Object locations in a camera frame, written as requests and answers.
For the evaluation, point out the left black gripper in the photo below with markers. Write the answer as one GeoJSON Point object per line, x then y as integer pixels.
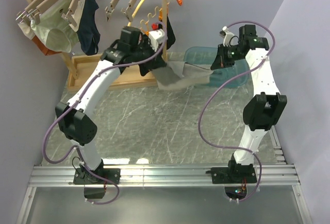
{"type": "Point", "coordinates": [149, 46]}

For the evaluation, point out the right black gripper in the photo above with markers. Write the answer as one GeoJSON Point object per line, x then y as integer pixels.
{"type": "Point", "coordinates": [220, 61]}

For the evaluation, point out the grey and cream underwear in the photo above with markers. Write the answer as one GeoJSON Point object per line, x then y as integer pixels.
{"type": "Point", "coordinates": [178, 75]}

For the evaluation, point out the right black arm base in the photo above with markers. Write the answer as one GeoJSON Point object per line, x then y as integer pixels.
{"type": "Point", "coordinates": [236, 178]}

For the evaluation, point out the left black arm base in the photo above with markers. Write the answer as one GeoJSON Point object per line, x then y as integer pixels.
{"type": "Point", "coordinates": [95, 187]}

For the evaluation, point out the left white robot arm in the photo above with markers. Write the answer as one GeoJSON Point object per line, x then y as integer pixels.
{"type": "Point", "coordinates": [76, 124]}

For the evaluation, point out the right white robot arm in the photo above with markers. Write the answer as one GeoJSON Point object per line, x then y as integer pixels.
{"type": "Point", "coordinates": [261, 112]}

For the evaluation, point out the black underwear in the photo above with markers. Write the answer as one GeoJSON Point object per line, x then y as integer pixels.
{"type": "Point", "coordinates": [170, 41]}

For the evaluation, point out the navy blue underwear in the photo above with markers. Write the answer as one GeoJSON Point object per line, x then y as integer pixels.
{"type": "Point", "coordinates": [88, 33]}

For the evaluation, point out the curved yellow clip hanger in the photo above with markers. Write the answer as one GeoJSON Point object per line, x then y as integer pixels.
{"type": "Point", "coordinates": [146, 11]}

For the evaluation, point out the light green underwear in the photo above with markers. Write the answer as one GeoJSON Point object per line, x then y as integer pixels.
{"type": "Point", "coordinates": [54, 31]}

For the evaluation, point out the orange underwear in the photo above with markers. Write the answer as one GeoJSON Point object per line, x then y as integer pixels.
{"type": "Point", "coordinates": [43, 48]}

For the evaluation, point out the blue plastic basin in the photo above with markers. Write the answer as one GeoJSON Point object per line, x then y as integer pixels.
{"type": "Point", "coordinates": [205, 56]}

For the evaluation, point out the wooden drying rack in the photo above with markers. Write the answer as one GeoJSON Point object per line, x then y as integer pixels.
{"type": "Point", "coordinates": [123, 53]}

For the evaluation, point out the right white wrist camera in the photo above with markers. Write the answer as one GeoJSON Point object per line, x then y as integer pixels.
{"type": "Point", "coordinates": [226, 35]}

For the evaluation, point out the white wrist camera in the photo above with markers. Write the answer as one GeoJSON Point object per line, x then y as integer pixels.
{"type": "Point", "coordinates": [157, 36]}
{"type": "Point", "coordinates": [226, 35]}

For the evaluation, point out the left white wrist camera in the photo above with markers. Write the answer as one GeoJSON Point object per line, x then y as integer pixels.
{"type": "Point", "coordinates": [157, 36]}

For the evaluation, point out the aluminium mounting rail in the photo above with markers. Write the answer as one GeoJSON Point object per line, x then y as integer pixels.
{"type": "Point", "coordinates": [164, 194]}

